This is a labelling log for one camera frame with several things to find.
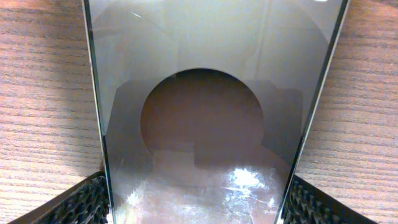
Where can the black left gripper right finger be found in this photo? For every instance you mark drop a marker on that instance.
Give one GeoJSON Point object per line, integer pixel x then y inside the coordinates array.
{"type": "Point", "coordinates": [306, 204]}

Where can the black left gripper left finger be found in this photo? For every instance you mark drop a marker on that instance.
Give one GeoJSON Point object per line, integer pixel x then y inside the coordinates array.
{"type": "Point", "coordinates": [84, 203]}

